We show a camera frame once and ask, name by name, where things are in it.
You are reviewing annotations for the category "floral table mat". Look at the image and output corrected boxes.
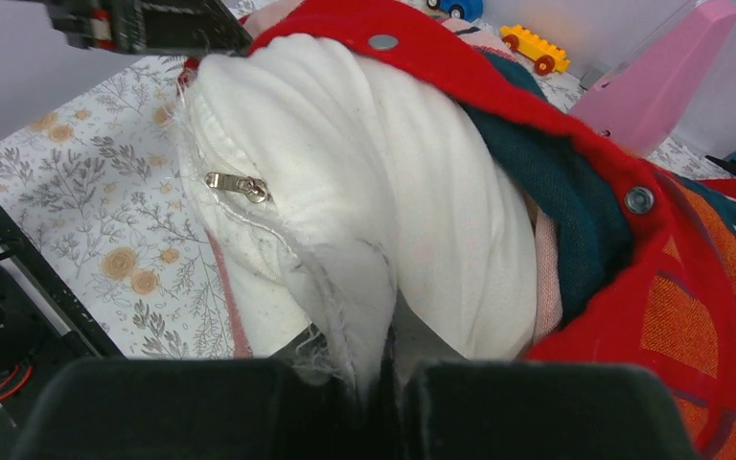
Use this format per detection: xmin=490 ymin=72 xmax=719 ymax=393
xmin=0 ymin=0 xmax=734 ymax=361

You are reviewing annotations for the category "pink metronome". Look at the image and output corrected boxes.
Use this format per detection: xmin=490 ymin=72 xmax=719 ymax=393
xmin=568 ymin=0 xmax=736 ymax=157

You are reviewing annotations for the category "blue toy car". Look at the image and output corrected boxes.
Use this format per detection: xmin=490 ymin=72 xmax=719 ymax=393
xmin=425 ymin=0 xmax=484 ymax=22

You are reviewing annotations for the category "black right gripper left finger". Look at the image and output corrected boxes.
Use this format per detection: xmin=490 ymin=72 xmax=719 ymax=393
xmin=12 ymin=359 xmax=381 ymax=459

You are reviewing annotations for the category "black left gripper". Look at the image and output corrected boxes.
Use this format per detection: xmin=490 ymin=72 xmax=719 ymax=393
xmin=42 ymin=0 xmax=253 ymax=57

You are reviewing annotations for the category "orange toy car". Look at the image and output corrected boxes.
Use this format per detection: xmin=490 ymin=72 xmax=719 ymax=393
xmin=499 ymin=24 xmax=570 ymax=77

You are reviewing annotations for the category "white pillow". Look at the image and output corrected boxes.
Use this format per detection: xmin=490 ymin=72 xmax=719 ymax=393
xmin=175 ymin=34 xmax=538 ymax=399

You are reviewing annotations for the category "red patterned pillowcase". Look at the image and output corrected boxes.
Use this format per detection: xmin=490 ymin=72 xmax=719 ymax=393
xmin=233 ymin=1 xmax=736 ymax=459

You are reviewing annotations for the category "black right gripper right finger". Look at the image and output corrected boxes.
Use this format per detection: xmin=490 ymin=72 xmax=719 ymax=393
xmin=402 ymin=361 xmax=699 ymax=459

